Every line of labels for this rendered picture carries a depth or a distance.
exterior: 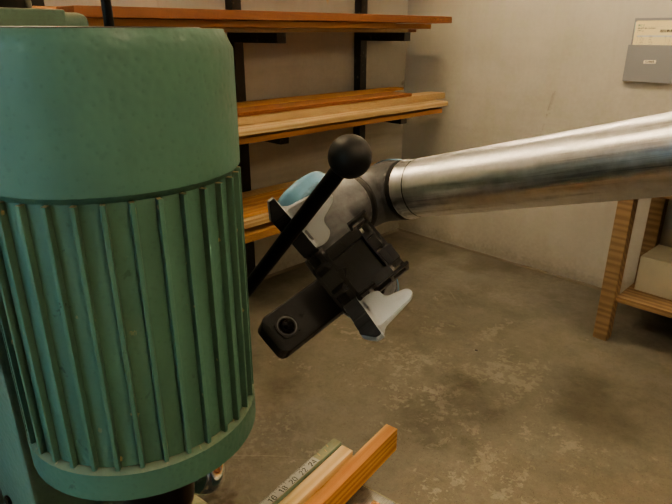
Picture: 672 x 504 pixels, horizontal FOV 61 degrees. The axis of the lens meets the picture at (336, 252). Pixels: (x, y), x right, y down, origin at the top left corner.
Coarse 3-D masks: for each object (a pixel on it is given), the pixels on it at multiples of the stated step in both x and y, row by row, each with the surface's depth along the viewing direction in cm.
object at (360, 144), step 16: (336, 144) 43; (352, 144) 43; (368, 144) 44; (336, 160) 43; (352, 160) 43; (368, 160) 43; (336, 176) 45; (352, 176) 44; (320, 192) 46; (304, 208) 48; (288, 224) 50; (304, 224) 49; (288, 240) 50; (272, 256) 52; (256, 272) 54; (256, 288) 56
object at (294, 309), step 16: (304, 288) 61; (320, 288) 62; (288, 304) 60; (304, 304) 60; (320, 304) 61; (336, 304) 61; (272, 320) 58; (288, 320) 58; (304, 320) 59; (320, 320) 60; (272, 336) 57; (288, 336) 57; (304, 336) 58; (288, 352) 58
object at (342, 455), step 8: (344, 448) 81; (336, 456) 79; (344, 456) 79; (352, 456) 81; (328, 464) 78; (336, 464) 78; (312, 472) 76; (320, 472) 76; (328, 472) 76; (304, 480) 75; (312, 480) 75; (320, 480) 75; (296, 488) 74; (304, 488) 74; (312, 488) 74; (288, 496) 72; (296, 496) 72; (304, 496) 72
